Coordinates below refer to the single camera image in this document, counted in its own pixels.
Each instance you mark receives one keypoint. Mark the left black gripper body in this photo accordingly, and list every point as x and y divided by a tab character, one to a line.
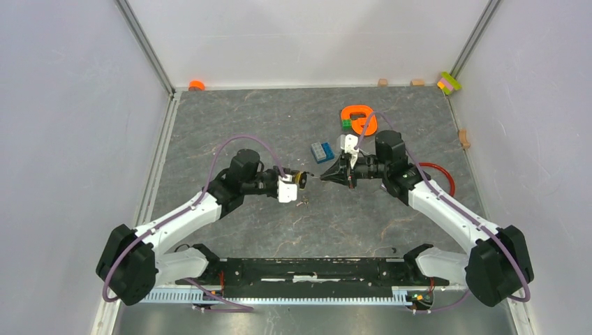
270	179

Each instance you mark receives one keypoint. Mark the curved wooden piece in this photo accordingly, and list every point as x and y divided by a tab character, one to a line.
463	139

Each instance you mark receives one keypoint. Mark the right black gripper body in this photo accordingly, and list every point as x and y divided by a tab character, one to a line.
366	167

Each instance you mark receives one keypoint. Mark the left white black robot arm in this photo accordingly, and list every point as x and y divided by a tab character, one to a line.
136	260

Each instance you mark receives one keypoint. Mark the aluminium frame rails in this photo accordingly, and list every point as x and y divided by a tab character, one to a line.
160	138

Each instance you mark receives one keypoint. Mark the light blue toothed cable duct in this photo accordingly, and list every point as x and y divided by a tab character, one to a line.
196	296

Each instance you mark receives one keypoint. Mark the green pink yellow brick stack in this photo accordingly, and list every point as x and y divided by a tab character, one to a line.
448	84

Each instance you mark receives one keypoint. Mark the small silver key bunch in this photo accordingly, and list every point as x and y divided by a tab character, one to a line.
303	202

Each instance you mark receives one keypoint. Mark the yellow black padlock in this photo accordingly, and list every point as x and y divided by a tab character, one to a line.
300	179

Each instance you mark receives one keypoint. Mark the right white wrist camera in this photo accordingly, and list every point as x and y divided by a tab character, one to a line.
349	145

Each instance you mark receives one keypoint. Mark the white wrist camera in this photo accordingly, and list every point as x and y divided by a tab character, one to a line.
349	145
287	189

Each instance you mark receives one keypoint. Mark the grey blue brick stack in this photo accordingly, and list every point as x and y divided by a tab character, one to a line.
322	152

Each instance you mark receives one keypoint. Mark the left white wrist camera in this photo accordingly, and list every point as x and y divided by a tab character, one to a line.
287	189

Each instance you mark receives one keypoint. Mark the orange round cap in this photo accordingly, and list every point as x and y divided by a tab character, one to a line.
196	85

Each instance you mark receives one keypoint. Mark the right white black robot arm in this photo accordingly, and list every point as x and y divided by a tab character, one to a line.
495	262

